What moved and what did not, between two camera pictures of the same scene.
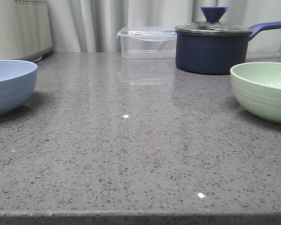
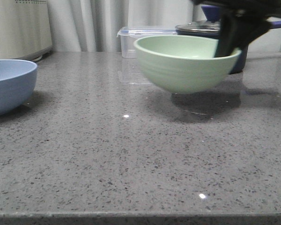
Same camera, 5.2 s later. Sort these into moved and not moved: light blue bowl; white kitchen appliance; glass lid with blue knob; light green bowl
Moved: light green bowl
Not moved: light blue bowl; glass lid with blue knob; white kitchen appliance
